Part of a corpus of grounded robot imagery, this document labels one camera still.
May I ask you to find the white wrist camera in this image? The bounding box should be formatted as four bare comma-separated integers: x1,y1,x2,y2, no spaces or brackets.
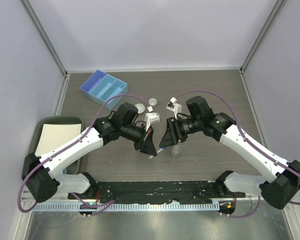
144,106,161,130
166,97,182,118

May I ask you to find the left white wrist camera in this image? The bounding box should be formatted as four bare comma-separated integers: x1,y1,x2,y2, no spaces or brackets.
144,106,161,130

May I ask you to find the white ceramic crucible cup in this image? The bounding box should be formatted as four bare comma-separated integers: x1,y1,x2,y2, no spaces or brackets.
148,98,158,107

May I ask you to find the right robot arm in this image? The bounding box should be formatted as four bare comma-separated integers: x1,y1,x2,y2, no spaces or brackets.
159,95,300,210

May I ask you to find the blue compartment organizer tray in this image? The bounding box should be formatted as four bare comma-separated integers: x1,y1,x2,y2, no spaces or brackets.
79,70,128,106

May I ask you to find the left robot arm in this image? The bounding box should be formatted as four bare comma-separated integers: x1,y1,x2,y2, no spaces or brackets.
21,102,160,203

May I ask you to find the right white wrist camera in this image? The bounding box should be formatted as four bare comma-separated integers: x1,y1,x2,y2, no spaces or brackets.
166,97,182,118

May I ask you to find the dark green tray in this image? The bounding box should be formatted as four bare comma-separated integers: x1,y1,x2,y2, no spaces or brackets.
26,115,85,176

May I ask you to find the white slotted cable duct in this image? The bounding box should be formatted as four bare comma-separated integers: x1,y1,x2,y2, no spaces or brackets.
32,201,220,213

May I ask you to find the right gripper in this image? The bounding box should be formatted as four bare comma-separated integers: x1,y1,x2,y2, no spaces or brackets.
159,116,203,149

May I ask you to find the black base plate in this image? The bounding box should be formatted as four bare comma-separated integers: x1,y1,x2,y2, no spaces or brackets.
77,180,246,205

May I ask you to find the white paper sheet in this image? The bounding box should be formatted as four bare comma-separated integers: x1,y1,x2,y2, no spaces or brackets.
35,123,82,156

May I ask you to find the purple cable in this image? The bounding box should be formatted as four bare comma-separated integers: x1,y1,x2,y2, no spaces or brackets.
16,94,155,216
173,90,300,219

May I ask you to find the blue capped test tube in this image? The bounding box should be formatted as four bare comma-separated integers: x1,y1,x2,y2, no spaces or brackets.
148,147,166,159

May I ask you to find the small glass beaker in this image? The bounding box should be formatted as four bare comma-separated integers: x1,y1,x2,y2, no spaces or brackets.
177,141,187,148

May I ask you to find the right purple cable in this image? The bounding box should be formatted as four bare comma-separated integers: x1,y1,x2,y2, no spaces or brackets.
173,90,300,219

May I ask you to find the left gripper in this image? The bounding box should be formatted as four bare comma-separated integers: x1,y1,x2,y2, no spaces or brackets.
121,123,157,156

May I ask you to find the white evaporating dish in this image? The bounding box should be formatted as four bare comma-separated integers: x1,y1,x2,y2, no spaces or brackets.
134,103,146,115

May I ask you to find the aluminium rail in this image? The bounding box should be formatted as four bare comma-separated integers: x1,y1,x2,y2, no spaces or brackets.
20,190,37,203

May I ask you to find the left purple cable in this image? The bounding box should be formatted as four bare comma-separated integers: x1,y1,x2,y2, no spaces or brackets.
16,94,155,216

